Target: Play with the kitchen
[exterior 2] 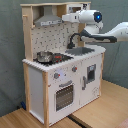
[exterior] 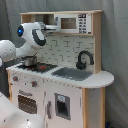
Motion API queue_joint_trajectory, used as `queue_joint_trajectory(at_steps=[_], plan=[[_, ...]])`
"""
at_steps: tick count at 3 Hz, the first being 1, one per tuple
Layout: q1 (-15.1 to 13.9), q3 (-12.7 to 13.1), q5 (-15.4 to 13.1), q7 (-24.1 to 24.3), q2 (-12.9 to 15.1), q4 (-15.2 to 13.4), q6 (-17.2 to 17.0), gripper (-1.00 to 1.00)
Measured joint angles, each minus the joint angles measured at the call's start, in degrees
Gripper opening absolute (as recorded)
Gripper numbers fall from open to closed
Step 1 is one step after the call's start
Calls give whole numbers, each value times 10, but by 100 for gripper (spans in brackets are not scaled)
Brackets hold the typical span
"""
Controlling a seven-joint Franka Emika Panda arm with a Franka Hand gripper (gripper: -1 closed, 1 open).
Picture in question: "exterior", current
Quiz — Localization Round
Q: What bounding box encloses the grey toy sink basin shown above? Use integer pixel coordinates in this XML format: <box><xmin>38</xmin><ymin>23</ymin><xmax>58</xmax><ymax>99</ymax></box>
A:
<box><xmin>52</xmin><ymin>67</ymin><xmax>92</xmax><ymax>81</ymax></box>

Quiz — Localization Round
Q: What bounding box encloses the grey toy ice dispenser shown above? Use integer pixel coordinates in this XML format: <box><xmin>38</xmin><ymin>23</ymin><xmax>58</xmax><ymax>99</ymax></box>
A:
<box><xmin>55</xmin><ymin>93</ymin><xmax>71</xmax><ymax>120</ymax></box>

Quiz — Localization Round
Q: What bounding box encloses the toy oven door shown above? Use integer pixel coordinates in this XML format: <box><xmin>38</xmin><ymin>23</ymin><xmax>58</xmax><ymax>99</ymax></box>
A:
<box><xmin>18</xmin><ymin>90</ymin><xmax>38</xmax><ymax>114</ymax></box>

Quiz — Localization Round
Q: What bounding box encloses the black toy faucet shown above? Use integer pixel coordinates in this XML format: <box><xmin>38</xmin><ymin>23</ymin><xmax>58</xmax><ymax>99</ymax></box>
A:
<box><xmin>76</xmin><ymin>50</ymin><xmax>94</xmax><ymax>70</ymax></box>

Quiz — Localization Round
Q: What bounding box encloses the small metal pot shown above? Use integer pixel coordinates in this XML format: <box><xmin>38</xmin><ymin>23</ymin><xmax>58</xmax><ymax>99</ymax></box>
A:
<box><xmin>22</xmin><ymin>56</ymin><xmax>37</xmax><ymax>66</ymax></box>

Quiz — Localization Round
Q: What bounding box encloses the left red stove knob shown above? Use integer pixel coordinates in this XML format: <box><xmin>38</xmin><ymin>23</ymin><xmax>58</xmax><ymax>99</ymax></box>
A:
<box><xmin>12</xmin><ymin>76</ymin><xmax>19</xmax><ymax>82</ymax></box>

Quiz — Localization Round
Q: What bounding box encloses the red stove knob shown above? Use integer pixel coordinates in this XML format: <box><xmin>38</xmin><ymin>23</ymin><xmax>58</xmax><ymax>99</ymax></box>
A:
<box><xmin>12</xmin><ymin>76</ymin><xmax>19</xmax><ymax>82</ymax></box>
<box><xmin>31</xmin><ymin>81</ymin><xmax>37</xmax><ymax>87</ymax></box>

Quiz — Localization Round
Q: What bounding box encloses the grey cabinet door handle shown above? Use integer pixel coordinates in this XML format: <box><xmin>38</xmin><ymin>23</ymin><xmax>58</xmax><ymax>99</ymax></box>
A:
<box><xmin>47</xmin><ymin>101</ymin><xmax>51</xmax><ymax>119</ymax></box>

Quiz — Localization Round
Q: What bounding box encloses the white toy microwave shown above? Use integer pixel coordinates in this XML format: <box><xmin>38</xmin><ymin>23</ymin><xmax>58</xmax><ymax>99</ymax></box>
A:
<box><xmin>54</xmin><ymin>14</ymin><xmax>92</xmax><ymax>34</ymax></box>

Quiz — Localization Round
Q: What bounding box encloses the right red stove knob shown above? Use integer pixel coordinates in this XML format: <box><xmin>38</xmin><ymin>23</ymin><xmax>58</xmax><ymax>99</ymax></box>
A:
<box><xmin>31</xmin><ymin>81</ymin><xmax>37</xmax><ymax>87</ymax></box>

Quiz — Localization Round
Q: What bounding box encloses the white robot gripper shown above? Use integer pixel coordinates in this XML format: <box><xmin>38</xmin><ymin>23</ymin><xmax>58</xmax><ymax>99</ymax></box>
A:
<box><xmin>39</xmin><ymin>22</ymin><xmax>60</xmax><ymax>32</ymax></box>

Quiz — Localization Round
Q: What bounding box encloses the wooden toy play kitchen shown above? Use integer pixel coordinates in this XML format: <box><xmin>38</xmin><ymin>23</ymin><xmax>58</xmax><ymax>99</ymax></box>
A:
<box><xmin>8</xmin><ymin>10</ymin><xmax>114</xmax><ymax>128</ymax></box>

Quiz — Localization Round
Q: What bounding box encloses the black toy stovetop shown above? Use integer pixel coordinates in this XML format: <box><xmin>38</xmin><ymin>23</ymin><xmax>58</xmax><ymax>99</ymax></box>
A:
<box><xmin>19</xmin><ymin>62</ymin><xmax>56</xmax><ymax>73</ymax></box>

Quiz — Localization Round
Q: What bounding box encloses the grey toy range hood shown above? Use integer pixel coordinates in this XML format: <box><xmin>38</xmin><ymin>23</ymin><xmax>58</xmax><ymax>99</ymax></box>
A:
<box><xmin>22</xmin><ymin>14</ymin><xmax>54</xmax><ymax>25</ymax></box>

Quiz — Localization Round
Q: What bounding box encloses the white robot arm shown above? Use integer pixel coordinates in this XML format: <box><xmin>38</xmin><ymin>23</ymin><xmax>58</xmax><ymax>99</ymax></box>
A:
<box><xmin>0</xmin><ymin>22</ymin><xmax>60</xmax><ymax>128</ymax></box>

